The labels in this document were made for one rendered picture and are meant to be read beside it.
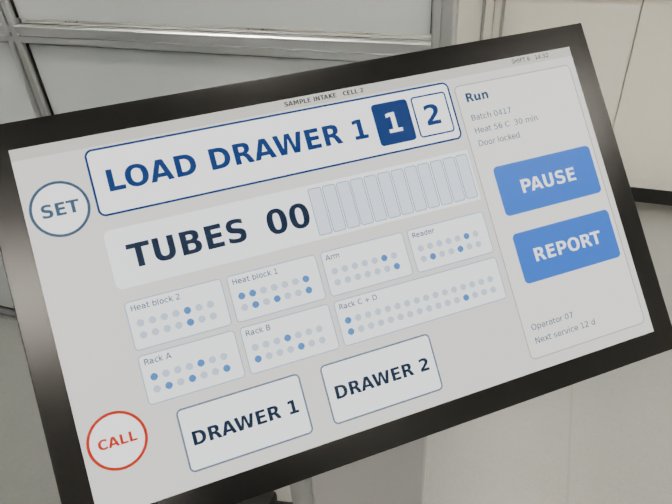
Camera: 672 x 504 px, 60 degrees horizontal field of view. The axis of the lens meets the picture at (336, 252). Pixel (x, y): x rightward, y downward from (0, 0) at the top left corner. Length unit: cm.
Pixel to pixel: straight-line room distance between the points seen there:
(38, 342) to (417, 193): 31
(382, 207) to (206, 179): 14
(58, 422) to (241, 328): 14
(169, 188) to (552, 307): 33
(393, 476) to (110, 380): 39
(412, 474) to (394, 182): 39
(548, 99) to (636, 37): 190
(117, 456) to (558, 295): 37
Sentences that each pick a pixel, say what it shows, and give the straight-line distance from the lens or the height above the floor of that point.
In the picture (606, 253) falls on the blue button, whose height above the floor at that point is 104.
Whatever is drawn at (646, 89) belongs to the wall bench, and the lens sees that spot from 253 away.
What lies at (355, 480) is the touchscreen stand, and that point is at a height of 76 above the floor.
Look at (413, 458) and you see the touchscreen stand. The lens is 72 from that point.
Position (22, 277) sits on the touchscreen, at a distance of 46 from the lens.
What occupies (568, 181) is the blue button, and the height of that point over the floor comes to 109.
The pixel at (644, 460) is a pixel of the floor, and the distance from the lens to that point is 178.
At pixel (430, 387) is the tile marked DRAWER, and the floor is 99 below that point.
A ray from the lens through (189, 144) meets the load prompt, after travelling 46.
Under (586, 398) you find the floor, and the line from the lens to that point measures 186.
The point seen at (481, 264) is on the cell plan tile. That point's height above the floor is 105.
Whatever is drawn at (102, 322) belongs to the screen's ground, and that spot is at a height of 108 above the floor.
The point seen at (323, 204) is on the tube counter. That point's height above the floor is 111.
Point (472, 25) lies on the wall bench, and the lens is 247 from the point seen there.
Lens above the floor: 135
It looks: 36 degrees down
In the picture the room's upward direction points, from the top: 4 degrees counter-clockwise
